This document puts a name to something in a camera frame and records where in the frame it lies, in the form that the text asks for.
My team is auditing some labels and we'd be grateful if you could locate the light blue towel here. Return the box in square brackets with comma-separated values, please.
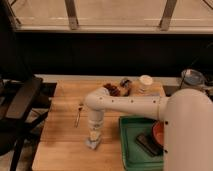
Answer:
[85, 138, 101, 150]

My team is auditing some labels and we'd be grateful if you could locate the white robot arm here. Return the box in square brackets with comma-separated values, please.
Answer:
[85, 87, 213, 171]

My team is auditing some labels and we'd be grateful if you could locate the metal fork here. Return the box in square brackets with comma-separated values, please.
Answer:
[74, 103, 84, 128]

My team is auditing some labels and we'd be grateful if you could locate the green plastic tray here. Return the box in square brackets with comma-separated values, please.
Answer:
[119, 116, 163, 171]

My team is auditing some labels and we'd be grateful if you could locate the dark grape bunch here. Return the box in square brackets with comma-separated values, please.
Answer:
[104, 83, 120, 96]

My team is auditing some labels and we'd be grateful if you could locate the black rectangular block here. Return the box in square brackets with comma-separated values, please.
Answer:
[135, 133, 162, 157]

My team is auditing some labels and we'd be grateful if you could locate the small dark metal object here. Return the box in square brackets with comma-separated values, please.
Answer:
[120, 78, 131, 87]

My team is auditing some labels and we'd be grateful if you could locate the red bowl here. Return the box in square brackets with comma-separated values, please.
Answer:
[152, 121, 164, 148]

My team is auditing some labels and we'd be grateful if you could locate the black office chair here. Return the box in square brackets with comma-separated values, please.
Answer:
[0, 77, 56, 171]

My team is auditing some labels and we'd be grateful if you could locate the grey bowl on stand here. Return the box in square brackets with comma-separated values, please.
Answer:
[179, 69, 205, 89]

